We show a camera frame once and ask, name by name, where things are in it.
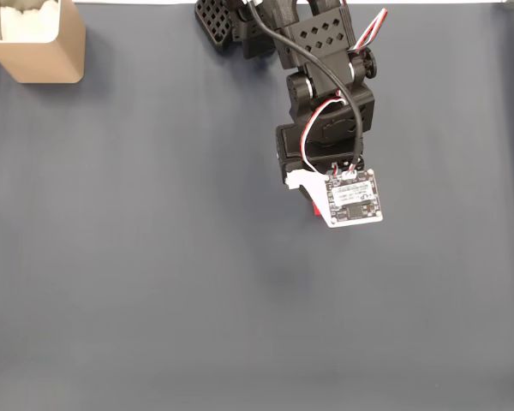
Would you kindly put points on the red cube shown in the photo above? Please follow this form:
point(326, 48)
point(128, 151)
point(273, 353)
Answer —
point(316, 212)

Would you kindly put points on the beige box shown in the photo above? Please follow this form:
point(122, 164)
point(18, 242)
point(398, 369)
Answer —
point(47, 60)

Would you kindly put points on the dark grey mat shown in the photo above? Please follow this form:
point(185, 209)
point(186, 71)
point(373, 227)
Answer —
point(154, 278)

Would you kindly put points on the white padding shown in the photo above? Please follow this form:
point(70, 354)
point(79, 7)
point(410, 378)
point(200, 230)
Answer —
point(28, 23)

